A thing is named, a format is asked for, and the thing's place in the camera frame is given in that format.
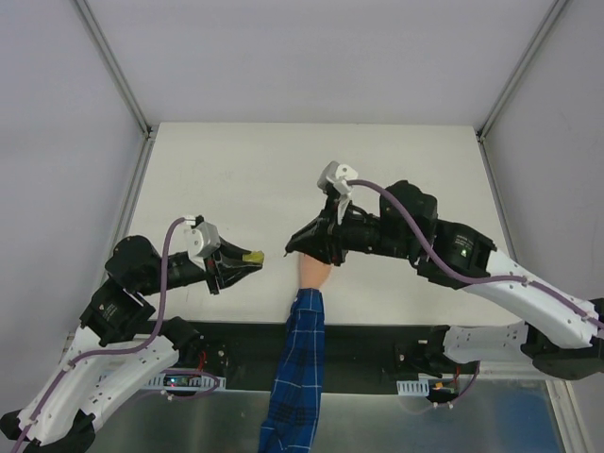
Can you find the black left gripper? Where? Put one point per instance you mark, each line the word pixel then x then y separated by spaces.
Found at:
pixel 214 270

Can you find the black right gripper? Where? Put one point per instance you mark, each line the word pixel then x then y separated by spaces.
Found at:
pixel 333 234

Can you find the yellow nail polish bottle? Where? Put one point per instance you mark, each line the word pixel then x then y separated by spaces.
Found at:
pixel 256 257

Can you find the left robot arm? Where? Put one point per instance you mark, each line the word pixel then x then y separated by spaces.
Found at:
pixel 103 368

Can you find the blue plaid sleeve forearm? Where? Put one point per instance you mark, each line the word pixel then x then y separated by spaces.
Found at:
pixel 294 407

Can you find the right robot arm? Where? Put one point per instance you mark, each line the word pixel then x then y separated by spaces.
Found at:
pixel 558 334

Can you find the person's hand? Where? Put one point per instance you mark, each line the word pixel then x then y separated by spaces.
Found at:
pixel 312 273

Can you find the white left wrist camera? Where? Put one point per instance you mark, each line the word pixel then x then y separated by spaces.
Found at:
pixel 202 238

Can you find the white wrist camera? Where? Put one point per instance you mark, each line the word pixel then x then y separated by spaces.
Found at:
pixel 202 238
pixel 334 182

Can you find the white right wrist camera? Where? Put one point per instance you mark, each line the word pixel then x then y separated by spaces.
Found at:
pixel 334 182

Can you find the aluminium table edge rail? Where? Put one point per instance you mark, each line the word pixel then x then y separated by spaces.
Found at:
pixel 127 206

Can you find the left white cable duct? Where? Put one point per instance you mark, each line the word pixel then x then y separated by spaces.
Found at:
pixel 185 383

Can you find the white cable duct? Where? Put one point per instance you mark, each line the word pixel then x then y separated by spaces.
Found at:
pixel 185 383
pixel 419 387

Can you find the right white cable duct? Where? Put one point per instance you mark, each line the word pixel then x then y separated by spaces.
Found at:
pixel 419 387

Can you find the left aluminium frame post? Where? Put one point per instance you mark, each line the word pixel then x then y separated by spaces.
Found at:
pixel 101 43

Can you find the aluminium frame post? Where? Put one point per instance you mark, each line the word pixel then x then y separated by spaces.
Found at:
pixel 101 43
pixel 535 45

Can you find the right aluminium frame post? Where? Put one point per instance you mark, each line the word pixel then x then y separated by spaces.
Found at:
pixel 535 45

